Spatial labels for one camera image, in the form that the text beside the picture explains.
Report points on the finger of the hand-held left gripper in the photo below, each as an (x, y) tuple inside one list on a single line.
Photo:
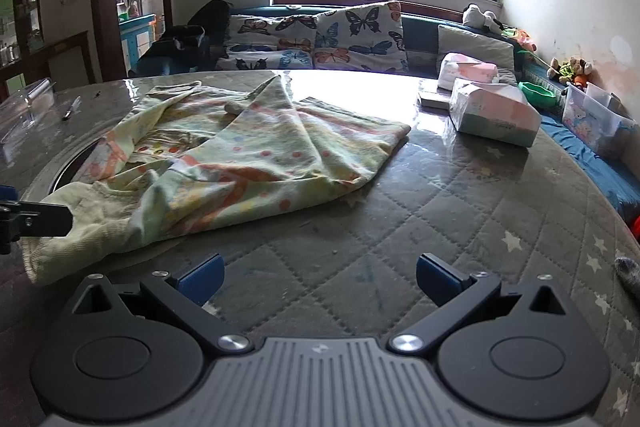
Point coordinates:
[(45, 220), (7, 193)]

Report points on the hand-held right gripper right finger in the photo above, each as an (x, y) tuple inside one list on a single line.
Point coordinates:
[(437, 279)]

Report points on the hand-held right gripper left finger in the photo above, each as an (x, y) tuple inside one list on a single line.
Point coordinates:
[(202, 279)]

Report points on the green floral garment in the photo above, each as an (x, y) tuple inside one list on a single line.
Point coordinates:
[(260, 157)]

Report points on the round black induction cooktop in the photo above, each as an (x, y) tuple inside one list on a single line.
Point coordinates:
[(70, 166)]

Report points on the clear plastic container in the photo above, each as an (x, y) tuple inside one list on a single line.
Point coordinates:
[(25, 112)]

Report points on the pen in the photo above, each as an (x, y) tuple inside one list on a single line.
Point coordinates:
[(71, 108)]

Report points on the dark wooden display cabinet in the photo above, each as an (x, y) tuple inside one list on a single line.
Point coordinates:
[(30, 32)]

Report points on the white green tissue pack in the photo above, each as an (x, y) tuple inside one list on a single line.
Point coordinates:
[(492, 117)]

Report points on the small grey flat box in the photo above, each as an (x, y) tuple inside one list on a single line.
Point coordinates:
[(432, 99)]

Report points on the grey cloth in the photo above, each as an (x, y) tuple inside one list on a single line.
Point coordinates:
[(629, 274)]

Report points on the blue white cabinet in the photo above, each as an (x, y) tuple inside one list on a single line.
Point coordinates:
[(135, 39)]

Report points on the red plastic stool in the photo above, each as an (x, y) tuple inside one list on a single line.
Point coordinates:
[(636, 228)]

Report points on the green plastic bowl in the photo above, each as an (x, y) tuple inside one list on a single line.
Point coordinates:
[(537, 93)]

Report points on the pink floral tissue pack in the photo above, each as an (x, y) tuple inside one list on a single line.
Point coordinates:
[(467, 69)]

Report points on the clear plastic storage box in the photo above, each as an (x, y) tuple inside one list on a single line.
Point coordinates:
[(592, 124)]

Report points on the black bag on sofa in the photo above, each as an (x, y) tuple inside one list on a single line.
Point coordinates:
[(192, 39)]

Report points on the grey pillow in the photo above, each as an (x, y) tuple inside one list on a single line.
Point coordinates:
[(477, 44)]

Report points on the brown plush toy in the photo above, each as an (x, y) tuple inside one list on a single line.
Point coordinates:
[(555, 68)]

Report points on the pink green plush toy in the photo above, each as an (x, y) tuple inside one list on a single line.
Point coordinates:
[(522, 39)]

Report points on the large butterfly print pillow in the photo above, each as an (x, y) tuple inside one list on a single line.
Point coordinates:
[(360, 37)]

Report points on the panda plush toy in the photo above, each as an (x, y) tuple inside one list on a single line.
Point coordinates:
[(480, 18)]

